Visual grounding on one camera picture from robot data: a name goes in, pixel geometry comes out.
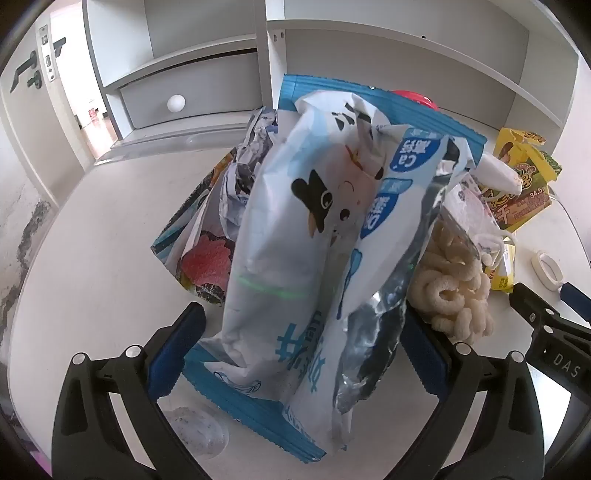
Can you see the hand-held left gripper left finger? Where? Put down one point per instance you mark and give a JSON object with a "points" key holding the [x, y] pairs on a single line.
{"points": [[178, 350]]}

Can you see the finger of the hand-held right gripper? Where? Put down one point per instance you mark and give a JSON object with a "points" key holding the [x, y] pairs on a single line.
{"points": [[577, 297], [531, 305]]}

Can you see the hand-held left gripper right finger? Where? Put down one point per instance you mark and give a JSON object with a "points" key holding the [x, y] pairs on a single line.
{"points": [[425, 360]]}

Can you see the clear bag of puffed rings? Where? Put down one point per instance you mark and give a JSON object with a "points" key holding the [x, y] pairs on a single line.
{"points": [[443, 286]]}

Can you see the blue snack packet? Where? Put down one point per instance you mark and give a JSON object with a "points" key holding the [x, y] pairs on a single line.
{"points": [[244, 406]]}

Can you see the white tape roll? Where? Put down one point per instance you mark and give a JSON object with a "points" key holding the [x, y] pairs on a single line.
{"points": [[536, 266]]}

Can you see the clear plastic wrapper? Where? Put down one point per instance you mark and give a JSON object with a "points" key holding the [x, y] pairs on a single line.
{"points": [[198, 429]]}

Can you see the red black printed snack packet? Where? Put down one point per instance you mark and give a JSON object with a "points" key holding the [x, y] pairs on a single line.
{"points": [[205, 265]]}

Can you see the yellow green snack box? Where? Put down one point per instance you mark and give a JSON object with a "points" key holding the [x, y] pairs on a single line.
{"points": [[526, 198]]}

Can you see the crumpled grey white wrapper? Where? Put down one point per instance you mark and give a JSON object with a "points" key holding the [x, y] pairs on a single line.
{"points": [[247, 175]]}

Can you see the red round container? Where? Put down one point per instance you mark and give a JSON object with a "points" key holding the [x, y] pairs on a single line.
{"points": [[415, 98]]}

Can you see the white round drawer knob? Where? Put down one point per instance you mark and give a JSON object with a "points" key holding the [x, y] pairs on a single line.
{"points": [[176, 103]]}

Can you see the grey drawer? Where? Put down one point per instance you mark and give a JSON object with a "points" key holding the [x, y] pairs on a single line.
{"points": [[207, 92]]}

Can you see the white door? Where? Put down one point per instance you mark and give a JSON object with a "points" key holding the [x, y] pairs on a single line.
{"points": [[27, 120]]}

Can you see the white shelf unit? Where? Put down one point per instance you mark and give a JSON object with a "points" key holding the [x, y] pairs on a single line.
{"points": [[369, 55]]}

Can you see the silver door lock plate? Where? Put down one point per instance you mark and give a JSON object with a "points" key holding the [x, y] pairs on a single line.
{"points": [[47, 53]]}

